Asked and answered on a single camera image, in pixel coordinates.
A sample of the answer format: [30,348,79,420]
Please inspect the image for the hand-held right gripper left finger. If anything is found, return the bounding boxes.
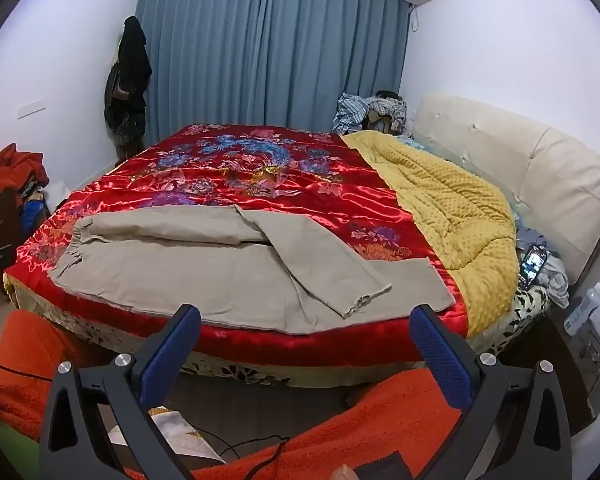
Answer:
[39,304,202,480]

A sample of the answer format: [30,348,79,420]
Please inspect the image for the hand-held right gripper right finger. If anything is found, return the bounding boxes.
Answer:
[410,305,573,480]

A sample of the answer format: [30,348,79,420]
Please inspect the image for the beige pants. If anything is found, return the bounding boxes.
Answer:
[47,205,456,336]

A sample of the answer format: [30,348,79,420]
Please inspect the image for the white paper bag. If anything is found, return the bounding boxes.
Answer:
[107,407,226,466]

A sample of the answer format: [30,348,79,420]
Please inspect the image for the orange fleece garment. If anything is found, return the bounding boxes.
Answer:
[0,310,468,480]

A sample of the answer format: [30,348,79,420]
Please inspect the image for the black smartphone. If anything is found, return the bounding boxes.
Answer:
[519,247,549,291]

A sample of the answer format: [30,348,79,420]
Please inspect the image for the dark nightstand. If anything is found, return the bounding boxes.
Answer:
[545,305,600,418]

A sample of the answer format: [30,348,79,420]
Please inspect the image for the grey crumpled cloth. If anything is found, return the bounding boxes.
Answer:
[515,227,572,309]

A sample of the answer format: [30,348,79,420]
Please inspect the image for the white plastic bottle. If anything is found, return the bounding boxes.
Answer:
[565,282,600,337]

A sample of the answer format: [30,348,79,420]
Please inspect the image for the yellow dotted blanket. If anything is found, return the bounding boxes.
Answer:
[341,130,521,338]

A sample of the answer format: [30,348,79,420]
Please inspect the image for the blue cloth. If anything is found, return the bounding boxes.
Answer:
[22,199,49,235]

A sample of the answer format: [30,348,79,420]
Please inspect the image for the green cloth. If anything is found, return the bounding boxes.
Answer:
[0,412,43,480]

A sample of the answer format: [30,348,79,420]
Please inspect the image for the red floral satin blanket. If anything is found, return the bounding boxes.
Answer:
[2,122,473,356]

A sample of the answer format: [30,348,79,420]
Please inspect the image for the cream padded headboard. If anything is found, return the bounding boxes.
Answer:
[411,91,600,286]

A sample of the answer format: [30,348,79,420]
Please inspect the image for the dark brown cloth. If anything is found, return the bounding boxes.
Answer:
[0,180,31,251]

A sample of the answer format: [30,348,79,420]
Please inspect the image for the orange cloth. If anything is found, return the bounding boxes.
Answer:
[0,143,50,193]

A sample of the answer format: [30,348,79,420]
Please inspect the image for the striped clothes pile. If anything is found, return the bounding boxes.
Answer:
[332,91,411,137]

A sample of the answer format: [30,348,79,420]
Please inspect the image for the black hanging coat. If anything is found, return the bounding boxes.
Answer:
[104,16,153,158]

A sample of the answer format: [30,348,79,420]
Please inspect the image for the blue curtain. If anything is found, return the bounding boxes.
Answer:
[135,0,413,153]

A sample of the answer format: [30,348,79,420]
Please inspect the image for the black cable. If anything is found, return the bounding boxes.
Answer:
[192,427,291,480]

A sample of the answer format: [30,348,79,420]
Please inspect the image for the white wall plate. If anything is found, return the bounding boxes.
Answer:
[17,100,46,120]

